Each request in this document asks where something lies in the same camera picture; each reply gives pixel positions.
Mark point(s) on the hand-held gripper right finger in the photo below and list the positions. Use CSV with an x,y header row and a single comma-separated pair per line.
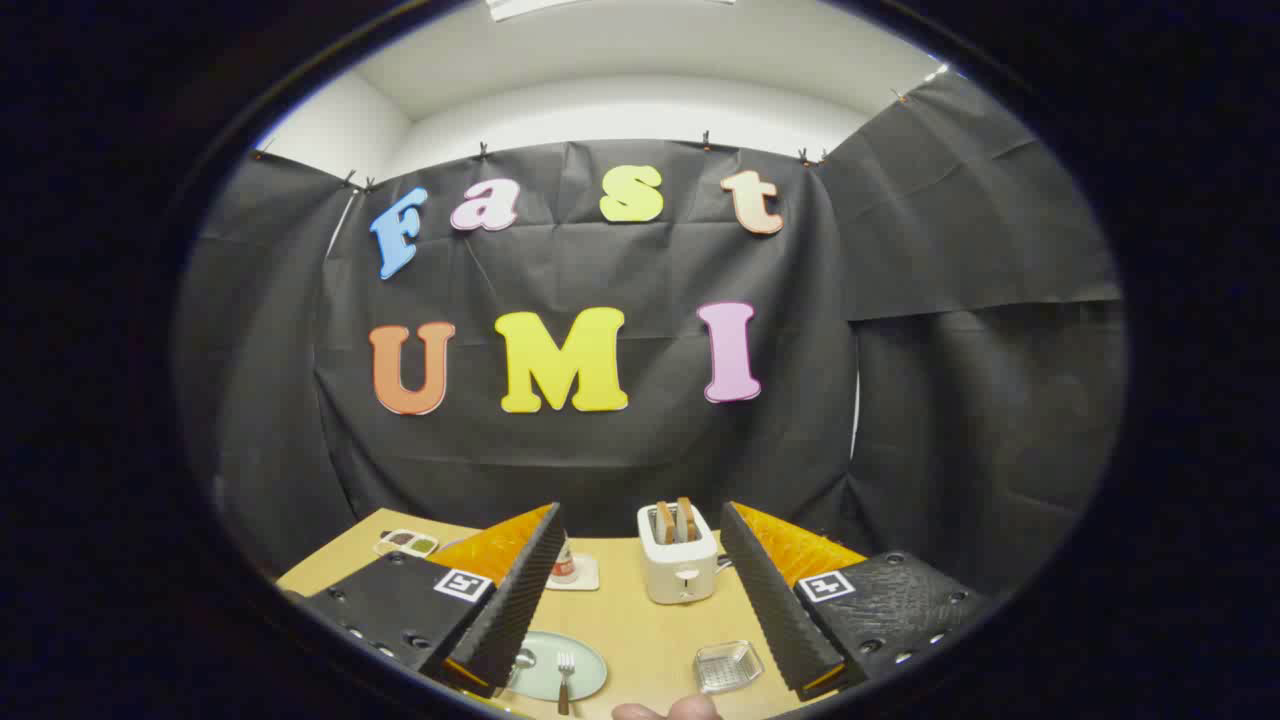
x,y
775,610

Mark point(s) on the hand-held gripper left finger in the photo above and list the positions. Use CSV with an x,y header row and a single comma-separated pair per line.
x,y
520,610

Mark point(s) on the clear plastic cutlery basket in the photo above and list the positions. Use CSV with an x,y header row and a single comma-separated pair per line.
x,y
728,668

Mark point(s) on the clear water bottle red cap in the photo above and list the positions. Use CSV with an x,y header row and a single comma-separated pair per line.
x,y
565,568

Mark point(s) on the white square coaster tray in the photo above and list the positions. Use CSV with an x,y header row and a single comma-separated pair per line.
x,y
585,577

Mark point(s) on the pale green plate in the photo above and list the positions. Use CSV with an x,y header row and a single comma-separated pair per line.
x,y
585,665

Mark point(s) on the white toaster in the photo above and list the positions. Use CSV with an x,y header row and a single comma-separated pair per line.
x,y
680,570

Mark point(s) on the toast bread slice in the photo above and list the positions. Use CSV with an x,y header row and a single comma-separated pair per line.
x,y
686,518
665,523

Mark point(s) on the white divided sauce dish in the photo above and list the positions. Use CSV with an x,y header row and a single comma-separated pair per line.
x,y
405,542

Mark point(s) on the black backdrop cloth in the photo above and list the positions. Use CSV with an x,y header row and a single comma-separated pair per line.
x,y
600,450

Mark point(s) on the ceiling light panel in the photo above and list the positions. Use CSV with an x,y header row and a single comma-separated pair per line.
x,y
520,6

